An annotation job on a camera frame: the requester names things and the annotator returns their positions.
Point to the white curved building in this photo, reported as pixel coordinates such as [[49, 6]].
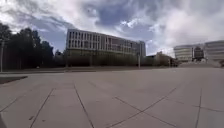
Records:
[[200, 51]]

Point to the low building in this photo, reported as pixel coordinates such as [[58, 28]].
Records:
[[160, 60]]

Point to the grey concrete slab plaza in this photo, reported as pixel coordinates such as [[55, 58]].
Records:
[[110, 90]]

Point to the long grey office building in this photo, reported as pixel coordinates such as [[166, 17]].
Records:
[[100, 45]]

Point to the row of dark trees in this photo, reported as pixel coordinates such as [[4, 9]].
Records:
[[25, 50]]

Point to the thin pole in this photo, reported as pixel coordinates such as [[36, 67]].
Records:
[[139, 60]]

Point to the pale pole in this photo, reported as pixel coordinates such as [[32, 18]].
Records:
[[2, 56]]

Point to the dark ground strip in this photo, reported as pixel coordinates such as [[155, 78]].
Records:
[[8, 79]]

